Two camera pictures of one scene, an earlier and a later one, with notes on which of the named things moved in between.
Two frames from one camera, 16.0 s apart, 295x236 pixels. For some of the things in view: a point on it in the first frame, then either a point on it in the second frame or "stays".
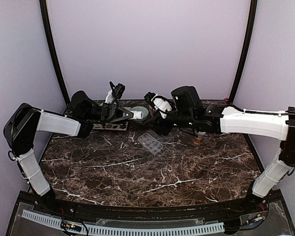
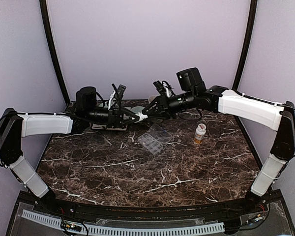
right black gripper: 162,129 to 164,110
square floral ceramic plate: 117,126 stays
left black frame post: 44,16 stays
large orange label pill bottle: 198,140 stays
